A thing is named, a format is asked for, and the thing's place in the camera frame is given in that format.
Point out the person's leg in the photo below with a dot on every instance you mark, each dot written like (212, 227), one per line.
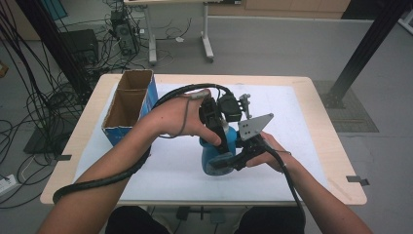
(269, 221)
(136, 221)

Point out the black tape strip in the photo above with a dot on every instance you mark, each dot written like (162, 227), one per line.
(63, 157)
(357, 180)

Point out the cardboard box with blue sides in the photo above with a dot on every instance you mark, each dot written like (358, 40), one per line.
(125, 110)

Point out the grey floor mat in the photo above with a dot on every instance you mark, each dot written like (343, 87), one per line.
(357, 113)

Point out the person's right leg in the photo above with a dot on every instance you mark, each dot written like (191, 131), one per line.
(269, 221)

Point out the black aluminium frame post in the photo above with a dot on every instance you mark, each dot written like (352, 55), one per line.
(367, 45)
(55, 48)

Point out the person's right hand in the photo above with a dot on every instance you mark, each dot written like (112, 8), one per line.
(274, 156)

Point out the person's left hand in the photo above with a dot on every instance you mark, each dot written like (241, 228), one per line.
(175, 117)

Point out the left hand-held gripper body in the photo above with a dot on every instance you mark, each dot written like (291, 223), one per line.
(230, 109)

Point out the black box-shaped device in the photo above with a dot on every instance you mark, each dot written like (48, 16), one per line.
(81, 45)

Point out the black floor plate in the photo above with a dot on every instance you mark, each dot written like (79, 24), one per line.
(42, 143)

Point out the white table mat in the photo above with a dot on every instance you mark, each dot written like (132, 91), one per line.
(292, 130)

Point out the white metal table frame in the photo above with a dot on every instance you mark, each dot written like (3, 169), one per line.
(206, 39)

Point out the light wooden table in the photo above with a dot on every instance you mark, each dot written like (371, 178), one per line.
(328, 97)

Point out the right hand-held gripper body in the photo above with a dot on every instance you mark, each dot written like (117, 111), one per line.
(253, 126)

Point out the white power strip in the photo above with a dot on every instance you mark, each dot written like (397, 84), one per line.
(6, 184)

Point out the black computer tower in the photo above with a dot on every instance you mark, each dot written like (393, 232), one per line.
(125, 32)

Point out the wooden cabinet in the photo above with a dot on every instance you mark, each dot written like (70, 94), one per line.
(285, 8)

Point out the person's left leg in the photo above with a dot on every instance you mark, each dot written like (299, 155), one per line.
(136, 221)

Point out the blue plastic spray bottle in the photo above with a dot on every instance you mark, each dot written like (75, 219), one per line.
(209, 159)

